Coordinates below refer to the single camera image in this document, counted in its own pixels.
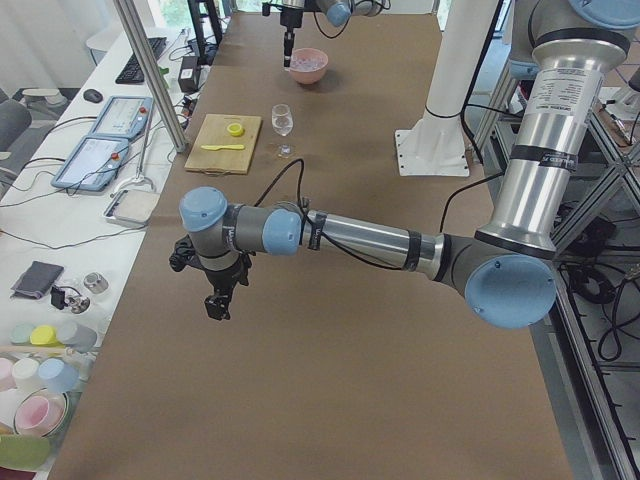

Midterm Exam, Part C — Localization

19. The clear ice cubes pile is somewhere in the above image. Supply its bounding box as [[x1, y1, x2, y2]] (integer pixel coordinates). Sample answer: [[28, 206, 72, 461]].
[[291, 57, 325, 73]]

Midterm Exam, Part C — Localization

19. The blue teach pendant lower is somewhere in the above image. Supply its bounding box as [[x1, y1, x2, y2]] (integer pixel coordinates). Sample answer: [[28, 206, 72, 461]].
[[51, 135, 130, 193]]

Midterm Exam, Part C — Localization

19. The blue teach pendant upper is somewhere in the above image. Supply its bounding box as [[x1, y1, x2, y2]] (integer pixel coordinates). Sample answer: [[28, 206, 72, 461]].
[[90, 96, 154, 140]]

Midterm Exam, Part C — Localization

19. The white metal tray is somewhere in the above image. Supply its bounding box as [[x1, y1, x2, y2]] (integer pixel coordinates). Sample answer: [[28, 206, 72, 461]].
[[103, 189, 160, 228]]

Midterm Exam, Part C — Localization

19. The yellow plastic knife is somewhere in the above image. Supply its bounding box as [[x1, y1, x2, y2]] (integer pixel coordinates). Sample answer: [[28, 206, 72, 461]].
[[200, 144, 245, 151]]

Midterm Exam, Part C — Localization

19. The clear wine glass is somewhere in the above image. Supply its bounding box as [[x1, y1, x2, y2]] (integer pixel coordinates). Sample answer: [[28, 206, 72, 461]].
[[271, 104, 293, 158]]

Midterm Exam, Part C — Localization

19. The pink plastic bowl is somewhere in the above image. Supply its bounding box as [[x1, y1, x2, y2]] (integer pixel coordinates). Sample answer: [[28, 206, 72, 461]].
[[289, 48, 329, 85]]

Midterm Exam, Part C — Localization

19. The yellow lemon slice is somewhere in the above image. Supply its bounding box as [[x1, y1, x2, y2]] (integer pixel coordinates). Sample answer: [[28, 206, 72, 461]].
[[227, 122, 245, 137]]

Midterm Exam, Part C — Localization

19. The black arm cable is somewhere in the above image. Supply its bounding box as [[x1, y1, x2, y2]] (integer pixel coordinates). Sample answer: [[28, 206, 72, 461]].
[[313, 9, 351, 40], [252, 158, 406, 272]]

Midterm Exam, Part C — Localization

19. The pink plastic cup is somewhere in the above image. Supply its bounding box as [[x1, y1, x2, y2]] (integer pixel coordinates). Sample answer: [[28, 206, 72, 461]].
[[14, 393, 67, 437]]

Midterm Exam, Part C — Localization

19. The blue teach pendant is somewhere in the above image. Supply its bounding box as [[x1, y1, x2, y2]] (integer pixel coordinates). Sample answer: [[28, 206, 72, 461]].
[[51, 135, 130, 193], [90, 96, 154, 140]]

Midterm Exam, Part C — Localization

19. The black computer mouse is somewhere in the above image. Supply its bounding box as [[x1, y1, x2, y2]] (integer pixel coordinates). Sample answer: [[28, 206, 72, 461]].
[[83, 89, 104, 104]]

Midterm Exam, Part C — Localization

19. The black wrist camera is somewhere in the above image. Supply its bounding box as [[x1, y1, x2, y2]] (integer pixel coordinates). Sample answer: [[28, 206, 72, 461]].
[[169, 236, 196, 272]]

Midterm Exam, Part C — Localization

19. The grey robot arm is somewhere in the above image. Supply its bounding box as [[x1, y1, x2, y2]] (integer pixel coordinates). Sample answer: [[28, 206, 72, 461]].
[[169, 1, 639, 329], [263, 0, 391, 69]]

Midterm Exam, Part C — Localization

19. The grey folded cloth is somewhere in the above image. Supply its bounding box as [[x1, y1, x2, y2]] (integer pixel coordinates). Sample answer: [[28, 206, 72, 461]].
[[11, 261, 64, 299]]

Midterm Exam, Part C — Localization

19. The black keyboard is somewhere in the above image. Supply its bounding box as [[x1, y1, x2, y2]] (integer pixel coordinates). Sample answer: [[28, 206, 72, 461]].
[[114, 36, 168, 85]]

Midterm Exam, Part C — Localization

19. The aluminium frame post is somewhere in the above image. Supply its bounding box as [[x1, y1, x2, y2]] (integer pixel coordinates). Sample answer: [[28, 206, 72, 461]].
[[113, 0, 187, 153]]

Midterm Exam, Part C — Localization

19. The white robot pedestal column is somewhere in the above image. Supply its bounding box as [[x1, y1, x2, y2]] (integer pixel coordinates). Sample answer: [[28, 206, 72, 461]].
[[425, 0, 502, 119]]

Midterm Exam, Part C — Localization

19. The bamboo cutting board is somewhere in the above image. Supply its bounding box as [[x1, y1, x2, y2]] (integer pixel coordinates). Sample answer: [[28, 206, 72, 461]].
[[184, 114, 262, 175]]

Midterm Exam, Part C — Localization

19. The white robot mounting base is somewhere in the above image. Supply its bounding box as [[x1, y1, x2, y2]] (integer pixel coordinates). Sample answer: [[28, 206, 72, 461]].
[[394, 111, 469, 177]]

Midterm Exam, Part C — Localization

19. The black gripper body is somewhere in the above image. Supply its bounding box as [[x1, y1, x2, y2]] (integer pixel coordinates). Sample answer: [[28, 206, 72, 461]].
[[198, 252, 250, 300], [280, 7, 303, 31]]

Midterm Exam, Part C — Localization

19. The yellow plastic cup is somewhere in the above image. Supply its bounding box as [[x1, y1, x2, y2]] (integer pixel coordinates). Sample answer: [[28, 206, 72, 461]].
[[29, 325, 60, 347]]

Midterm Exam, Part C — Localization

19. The blue plastic cup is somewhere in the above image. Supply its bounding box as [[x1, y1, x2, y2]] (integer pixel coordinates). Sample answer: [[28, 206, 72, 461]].
[[38, 358, 79, 393]]

